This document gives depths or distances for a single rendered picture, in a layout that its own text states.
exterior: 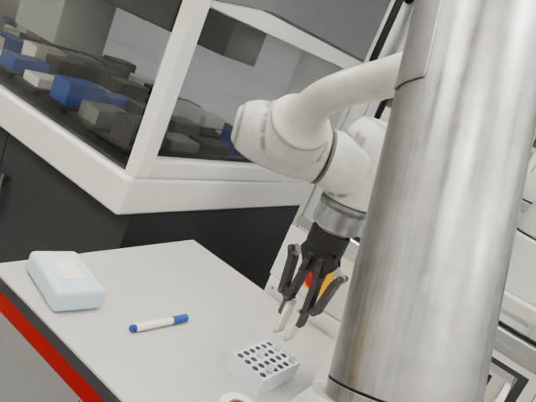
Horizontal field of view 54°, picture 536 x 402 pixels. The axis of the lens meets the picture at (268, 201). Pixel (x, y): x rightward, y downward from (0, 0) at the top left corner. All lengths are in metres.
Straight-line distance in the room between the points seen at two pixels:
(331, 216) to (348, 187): 0.06
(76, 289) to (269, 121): 0.46
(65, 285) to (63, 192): 0.66
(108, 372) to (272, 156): 0.43
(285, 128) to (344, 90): 0.12
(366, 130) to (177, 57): 0.55
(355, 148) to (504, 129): 0.54
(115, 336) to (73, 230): 0.66
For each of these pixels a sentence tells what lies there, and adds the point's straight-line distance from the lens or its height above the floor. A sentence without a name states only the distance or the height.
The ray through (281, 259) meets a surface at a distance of 1.35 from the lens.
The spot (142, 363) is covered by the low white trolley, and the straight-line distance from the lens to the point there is 0.96.
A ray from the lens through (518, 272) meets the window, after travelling 1.19.
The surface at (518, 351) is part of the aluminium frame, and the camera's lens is 1.20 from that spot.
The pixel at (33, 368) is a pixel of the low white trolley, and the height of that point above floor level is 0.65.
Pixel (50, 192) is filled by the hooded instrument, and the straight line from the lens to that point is 1.69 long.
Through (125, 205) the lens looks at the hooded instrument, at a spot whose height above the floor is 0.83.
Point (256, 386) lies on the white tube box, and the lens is 0.99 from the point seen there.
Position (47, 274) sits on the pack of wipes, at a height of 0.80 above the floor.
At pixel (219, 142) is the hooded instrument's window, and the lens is 1.54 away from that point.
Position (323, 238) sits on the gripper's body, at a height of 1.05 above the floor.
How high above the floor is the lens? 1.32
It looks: 15 degrees down
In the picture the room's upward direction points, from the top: 23 degrees clockwise
